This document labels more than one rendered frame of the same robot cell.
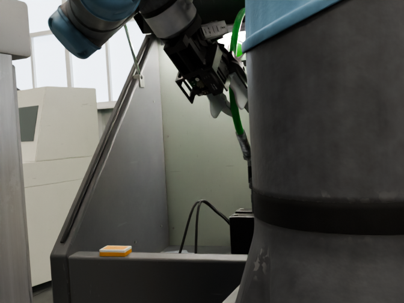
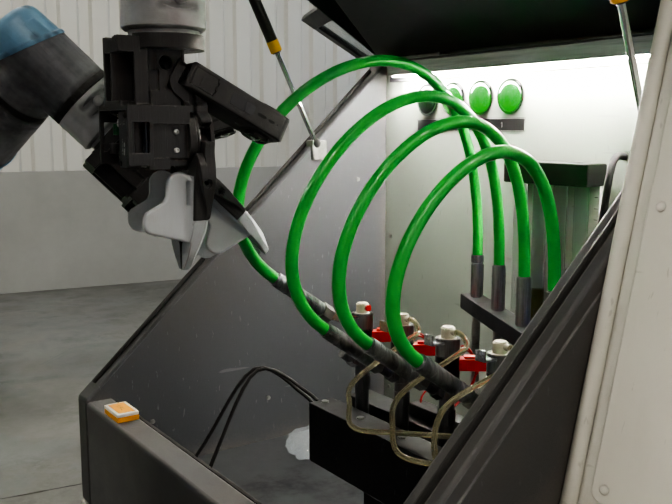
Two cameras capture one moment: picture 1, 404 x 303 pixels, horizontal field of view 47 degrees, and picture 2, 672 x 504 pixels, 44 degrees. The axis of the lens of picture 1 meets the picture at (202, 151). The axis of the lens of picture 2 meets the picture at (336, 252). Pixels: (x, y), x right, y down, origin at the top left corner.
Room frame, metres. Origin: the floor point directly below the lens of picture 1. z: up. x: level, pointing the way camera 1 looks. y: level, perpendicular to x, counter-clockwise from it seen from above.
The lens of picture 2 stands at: (0.18, -0.75, 1.33)
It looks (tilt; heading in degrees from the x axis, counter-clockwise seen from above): 8 degrees down; 39
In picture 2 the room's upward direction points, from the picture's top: straight up
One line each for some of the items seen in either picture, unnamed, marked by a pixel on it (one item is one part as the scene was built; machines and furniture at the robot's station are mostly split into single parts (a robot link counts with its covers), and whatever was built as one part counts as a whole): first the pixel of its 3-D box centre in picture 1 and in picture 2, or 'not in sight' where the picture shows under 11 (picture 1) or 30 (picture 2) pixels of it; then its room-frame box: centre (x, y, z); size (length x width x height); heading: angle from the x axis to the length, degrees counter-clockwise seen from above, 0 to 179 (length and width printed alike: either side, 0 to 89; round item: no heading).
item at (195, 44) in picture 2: not in sight; (158, 104); (0.67, -0.14, 1.35); 0.09 x 0.08 x 0.12; 164
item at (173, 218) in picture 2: not in sight; (172, 223); (0.67, -0.15, 1.25); 0.06 x 0.03 x 0.09; 164
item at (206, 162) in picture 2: not in sight; (195, 172); (0.69, -0.16, 1.29); 0.05 x 0.02 x 0.09; 74
